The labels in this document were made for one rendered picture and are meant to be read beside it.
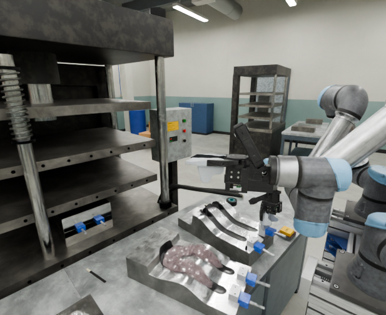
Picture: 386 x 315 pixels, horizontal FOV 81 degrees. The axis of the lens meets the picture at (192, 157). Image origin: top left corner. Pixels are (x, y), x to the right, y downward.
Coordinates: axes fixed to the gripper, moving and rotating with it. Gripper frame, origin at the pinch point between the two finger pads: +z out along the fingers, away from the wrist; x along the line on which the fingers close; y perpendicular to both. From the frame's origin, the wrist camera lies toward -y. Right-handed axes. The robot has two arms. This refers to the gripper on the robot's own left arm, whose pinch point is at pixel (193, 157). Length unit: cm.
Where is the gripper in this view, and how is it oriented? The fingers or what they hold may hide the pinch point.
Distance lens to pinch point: 57.0
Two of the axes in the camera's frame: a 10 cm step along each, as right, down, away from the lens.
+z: -9.8, -0.5, 1.9
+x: 1.9, -1.6, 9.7
